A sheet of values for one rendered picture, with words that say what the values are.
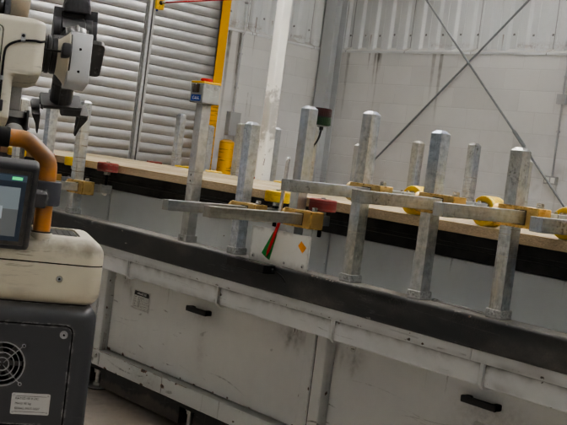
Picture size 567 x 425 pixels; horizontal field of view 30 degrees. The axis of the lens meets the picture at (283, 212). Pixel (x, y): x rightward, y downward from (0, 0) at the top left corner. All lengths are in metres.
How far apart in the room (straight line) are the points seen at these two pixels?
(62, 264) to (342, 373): 1.43
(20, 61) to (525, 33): 9.62
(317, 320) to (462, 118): 9.09
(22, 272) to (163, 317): 2.01
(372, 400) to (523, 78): 8.61
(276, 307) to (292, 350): 0.32
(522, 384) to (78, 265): 1.09
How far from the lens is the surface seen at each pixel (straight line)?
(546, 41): 11.47
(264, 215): 2.90
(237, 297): 3.25
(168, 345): 3.94
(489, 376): 2.59
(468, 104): 11.94
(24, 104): 4.49
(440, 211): 2.27
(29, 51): 2.32
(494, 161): 11.62
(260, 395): 3.53
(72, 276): 2.00
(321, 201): 3.02
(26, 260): 1.99
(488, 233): 2.76
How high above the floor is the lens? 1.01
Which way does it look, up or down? 3 degrees down
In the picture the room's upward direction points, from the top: 7 degrees clockwise
